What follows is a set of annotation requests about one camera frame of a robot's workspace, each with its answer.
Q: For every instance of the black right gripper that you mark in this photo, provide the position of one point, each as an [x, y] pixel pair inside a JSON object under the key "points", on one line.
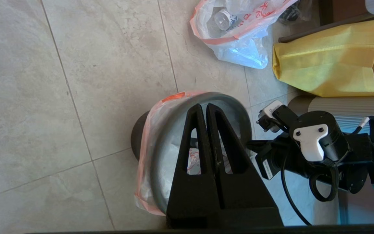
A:
{"points": [[352, 162]]}

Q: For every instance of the clear crumpled plastic bag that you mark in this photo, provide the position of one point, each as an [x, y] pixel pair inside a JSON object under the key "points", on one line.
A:
{"points": [[292, 11]]}

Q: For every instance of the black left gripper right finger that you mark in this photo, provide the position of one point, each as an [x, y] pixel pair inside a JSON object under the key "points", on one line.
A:
{"points": [[245, 198]]}

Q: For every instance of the white red-printed plastic bag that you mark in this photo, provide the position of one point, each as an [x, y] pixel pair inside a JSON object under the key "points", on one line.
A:
{"points": [[144, 156]]}

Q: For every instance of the red-printed trash bag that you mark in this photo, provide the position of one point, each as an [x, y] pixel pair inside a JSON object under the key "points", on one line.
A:
{"points": [[239, 48]]}

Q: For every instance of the clear plastic bottle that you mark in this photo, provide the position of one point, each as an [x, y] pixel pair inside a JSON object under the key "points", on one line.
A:
{"points": [[224, 19]]}

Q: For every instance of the black trash bin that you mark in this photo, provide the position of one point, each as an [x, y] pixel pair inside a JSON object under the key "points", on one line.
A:
{"points": [[140, 136]]}

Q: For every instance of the yellow fabric tote bag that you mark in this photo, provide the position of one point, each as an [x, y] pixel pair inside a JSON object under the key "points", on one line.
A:
{"points": [[330, 61]]}

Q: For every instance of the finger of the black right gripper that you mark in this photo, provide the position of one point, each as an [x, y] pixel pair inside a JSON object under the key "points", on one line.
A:
{"points": [[255, 145]]}

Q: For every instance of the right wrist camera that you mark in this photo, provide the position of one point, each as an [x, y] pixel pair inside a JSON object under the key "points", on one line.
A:
{"points": [[317, 136]]}

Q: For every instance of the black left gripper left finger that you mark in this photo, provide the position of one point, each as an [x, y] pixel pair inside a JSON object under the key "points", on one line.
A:
{"points": [[190, 195]]}

